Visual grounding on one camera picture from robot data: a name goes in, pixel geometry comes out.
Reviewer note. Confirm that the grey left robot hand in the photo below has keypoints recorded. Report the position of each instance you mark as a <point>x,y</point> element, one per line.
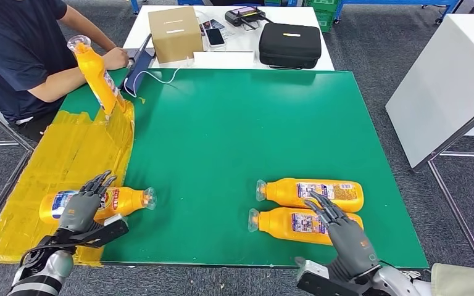
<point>77,208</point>

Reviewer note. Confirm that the person's right hand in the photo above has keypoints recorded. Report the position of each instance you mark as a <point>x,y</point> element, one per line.
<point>116,58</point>

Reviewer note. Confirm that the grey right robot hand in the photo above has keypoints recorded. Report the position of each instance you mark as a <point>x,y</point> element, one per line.
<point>349,249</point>

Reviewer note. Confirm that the orange bottle with clear cap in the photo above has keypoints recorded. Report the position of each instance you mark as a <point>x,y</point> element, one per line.
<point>128,200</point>
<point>282,192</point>
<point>274,224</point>
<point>96,77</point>

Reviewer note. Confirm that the person's left forearm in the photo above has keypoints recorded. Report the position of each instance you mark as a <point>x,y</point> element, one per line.
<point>85,26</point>

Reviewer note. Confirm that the person's right forearm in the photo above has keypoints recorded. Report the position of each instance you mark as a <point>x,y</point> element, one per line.
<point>65,81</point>

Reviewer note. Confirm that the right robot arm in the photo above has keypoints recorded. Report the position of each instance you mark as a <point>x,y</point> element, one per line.
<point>392,284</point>

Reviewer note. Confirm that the blue tablet case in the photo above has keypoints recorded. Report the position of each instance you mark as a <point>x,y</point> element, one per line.
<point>139,65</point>

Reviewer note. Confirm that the yellow taped flattened cardboard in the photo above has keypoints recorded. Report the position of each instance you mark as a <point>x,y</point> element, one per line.
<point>36,163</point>

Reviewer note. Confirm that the brown cardboard box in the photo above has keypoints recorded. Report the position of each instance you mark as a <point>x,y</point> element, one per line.
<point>175,37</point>

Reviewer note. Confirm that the person's foot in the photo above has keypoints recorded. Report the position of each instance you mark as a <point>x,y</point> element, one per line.
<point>425,284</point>

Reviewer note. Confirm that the printed photo card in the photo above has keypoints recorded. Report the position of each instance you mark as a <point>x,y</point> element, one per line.
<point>217,23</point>
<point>203,26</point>

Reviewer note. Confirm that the black smartphone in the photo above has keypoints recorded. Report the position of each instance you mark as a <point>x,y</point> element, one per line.
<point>215,36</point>

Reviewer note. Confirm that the person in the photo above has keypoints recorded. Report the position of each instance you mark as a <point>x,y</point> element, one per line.
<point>12,49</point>

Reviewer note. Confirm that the white flat box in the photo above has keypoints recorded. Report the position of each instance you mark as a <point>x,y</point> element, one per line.
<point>223,59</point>

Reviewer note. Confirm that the person's leg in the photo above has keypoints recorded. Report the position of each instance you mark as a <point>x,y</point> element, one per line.
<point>466,282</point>

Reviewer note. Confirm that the white rectangular table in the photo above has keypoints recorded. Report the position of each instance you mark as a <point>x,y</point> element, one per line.
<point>249,45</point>

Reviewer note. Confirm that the black remote controller with screen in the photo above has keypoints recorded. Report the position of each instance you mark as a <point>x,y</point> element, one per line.
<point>244,15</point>

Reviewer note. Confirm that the black zippered carry case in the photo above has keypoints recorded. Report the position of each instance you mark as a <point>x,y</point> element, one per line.
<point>289,45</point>

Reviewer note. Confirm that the white side table metal legs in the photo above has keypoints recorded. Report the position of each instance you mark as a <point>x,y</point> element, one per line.
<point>445,81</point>

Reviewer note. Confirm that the green plastic crate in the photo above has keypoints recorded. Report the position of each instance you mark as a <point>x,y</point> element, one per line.
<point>323,17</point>

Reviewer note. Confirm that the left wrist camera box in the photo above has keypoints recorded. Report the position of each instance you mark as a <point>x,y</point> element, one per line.
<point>112,231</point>

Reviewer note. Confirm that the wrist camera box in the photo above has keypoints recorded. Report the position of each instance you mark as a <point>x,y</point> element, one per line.
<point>112,231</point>
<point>314,282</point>

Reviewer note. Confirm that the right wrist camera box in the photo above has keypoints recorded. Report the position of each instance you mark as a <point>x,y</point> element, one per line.
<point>314,282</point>

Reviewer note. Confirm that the blue metal rack frame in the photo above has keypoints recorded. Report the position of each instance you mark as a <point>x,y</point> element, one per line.
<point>337,12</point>

